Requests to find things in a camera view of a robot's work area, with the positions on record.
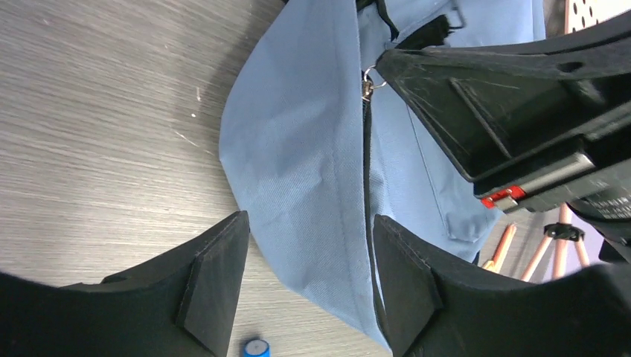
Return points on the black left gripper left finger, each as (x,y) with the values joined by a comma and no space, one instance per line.
(180,303)

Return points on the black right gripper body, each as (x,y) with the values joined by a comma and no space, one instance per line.
(585,166)

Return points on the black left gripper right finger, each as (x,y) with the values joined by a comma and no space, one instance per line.
(436,304)

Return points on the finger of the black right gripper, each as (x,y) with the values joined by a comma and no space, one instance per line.
(491,107)

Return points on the blue grey student backpack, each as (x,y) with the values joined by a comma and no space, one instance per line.
(291,146)

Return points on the orange pencil left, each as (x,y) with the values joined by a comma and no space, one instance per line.
(496,262)

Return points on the blue capped glue stick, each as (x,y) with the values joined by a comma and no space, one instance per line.
(256,348)

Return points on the pink perforated music stand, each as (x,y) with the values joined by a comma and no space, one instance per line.
(564,17)

